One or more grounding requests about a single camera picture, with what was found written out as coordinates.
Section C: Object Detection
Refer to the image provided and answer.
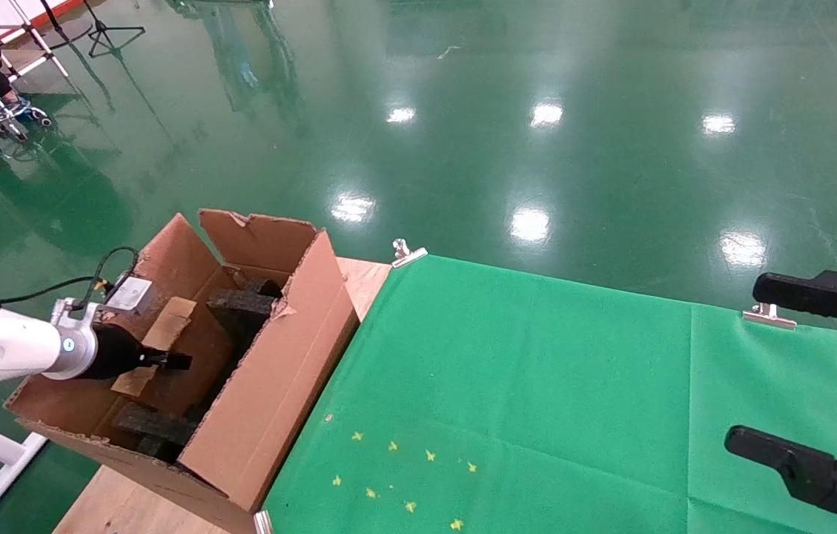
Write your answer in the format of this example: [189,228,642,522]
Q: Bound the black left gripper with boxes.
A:
[81,324,193,381]

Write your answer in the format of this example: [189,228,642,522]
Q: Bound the small cardboard box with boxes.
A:
[110,297,199,398]

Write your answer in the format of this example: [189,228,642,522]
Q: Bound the large open cardboard carton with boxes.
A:
[4,209,360,534]

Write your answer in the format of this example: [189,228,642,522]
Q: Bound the green table cloth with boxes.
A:
[262,254,837,534]

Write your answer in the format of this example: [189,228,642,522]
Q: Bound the wheeled metal stool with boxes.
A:
[0,63,53,143]

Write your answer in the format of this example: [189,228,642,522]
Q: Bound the white desk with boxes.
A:
[0,0,72,112]

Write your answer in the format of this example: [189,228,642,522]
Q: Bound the black tripod stand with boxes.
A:
[81,0,147,59]

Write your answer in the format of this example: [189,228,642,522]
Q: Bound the black pole stand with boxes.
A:
[39,0,94,47]

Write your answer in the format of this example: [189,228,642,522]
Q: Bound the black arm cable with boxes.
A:
[0,245,142,309]

